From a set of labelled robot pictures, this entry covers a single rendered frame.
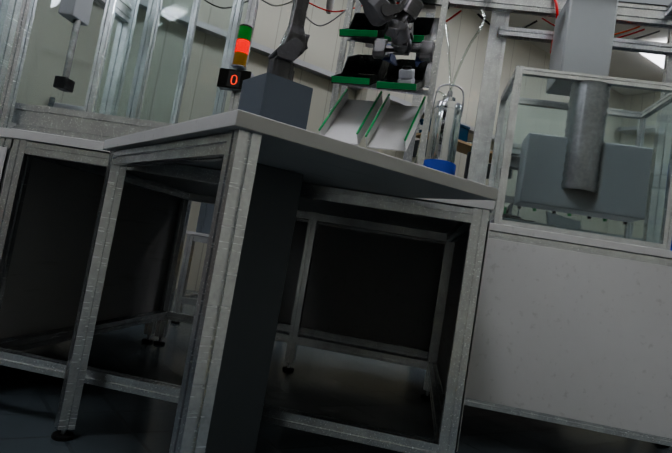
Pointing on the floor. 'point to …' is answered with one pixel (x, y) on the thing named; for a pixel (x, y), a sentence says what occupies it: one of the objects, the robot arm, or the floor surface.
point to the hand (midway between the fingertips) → (405, 59)
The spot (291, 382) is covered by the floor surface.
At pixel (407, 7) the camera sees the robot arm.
